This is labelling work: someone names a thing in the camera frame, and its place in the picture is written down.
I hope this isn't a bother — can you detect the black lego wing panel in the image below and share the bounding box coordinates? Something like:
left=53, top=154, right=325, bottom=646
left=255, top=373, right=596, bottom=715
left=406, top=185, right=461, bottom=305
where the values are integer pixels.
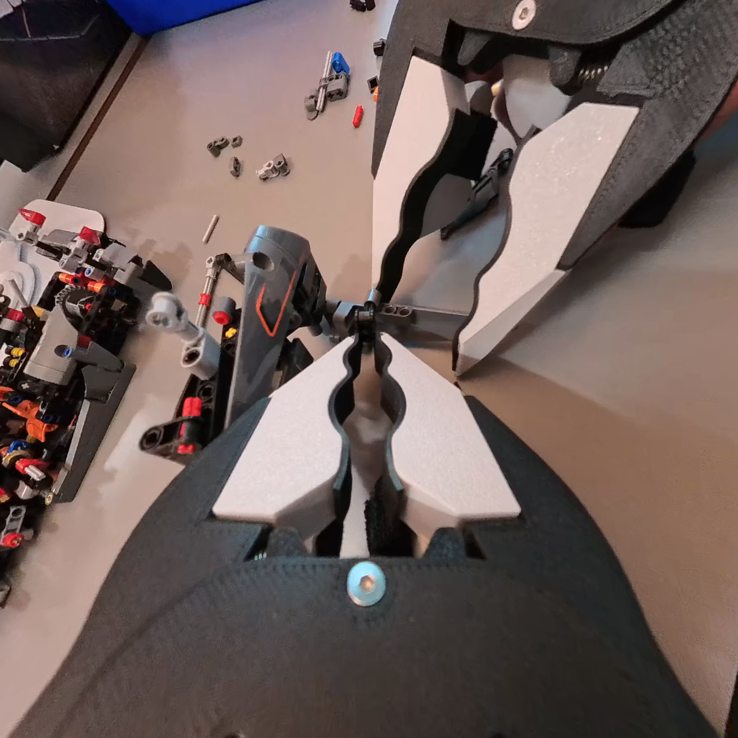
left=440, top=148, right=515, bottom=241

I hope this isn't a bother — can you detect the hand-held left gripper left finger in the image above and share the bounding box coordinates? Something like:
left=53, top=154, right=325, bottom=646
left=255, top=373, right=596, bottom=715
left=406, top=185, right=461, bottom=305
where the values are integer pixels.
left=212, top=336, right=361, bottom=557

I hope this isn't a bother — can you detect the blue plastic bin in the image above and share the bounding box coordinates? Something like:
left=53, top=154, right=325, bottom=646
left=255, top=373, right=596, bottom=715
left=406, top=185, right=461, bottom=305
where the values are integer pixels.
left=106, top=0, right=243, bottom=37

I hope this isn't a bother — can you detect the large lego car model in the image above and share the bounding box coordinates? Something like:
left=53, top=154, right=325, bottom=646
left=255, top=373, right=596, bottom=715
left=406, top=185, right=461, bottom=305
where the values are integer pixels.
left=0, top=209, right=174, bottom=606

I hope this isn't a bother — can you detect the grey orange-striped lego panel assembly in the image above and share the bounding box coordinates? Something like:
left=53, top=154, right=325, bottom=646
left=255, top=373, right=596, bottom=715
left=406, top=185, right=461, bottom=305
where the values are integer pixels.
left=138, top=225, right=469, bottom=468

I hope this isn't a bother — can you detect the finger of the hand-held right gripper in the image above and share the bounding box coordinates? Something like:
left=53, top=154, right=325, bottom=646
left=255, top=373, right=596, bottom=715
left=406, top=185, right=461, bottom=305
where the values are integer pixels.
left=372, top=55, right=499, bottom=302
left=452, top=103, right=642, bottom=377

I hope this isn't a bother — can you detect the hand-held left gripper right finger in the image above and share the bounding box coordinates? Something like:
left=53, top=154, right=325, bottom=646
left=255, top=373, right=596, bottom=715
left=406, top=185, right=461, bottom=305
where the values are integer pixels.
left=363, top=336, right=521, bottom=557

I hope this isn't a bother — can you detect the printed lego set box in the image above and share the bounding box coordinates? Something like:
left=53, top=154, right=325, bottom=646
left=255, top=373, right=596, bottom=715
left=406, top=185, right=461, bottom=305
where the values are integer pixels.
left=0, top=0, right=139, bottom=174

